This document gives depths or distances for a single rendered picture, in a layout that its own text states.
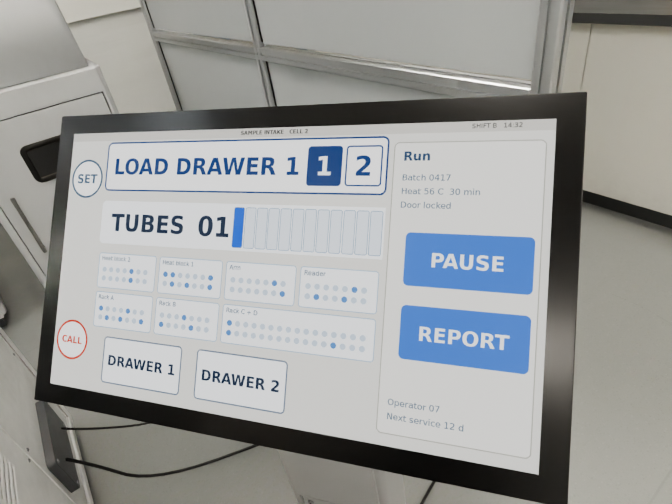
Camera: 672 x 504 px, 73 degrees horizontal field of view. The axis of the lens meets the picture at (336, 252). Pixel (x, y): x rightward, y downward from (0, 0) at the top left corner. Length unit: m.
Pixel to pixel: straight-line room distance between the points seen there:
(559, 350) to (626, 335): 1.57
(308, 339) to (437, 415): 0.12
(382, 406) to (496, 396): 0.09
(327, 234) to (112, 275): 0.23
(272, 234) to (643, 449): 1.41
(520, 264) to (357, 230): 0.13
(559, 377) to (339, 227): 0.21
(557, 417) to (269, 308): 0.25
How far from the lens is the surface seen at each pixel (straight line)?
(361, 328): 0.39
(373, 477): 0.68
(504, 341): 0.38
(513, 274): 0.38
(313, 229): 0.40
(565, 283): 0.38
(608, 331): 1.95
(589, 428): 1.66
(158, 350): 0.48
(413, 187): 0.39
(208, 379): 0.46
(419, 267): 0.38
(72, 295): 0.56
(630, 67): 2.32
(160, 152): 0.50
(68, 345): 0.56
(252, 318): 0.43
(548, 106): 0.40
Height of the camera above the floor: 1.33
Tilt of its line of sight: 35 degrees down
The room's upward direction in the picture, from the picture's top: 10 degrees counter-clockwise
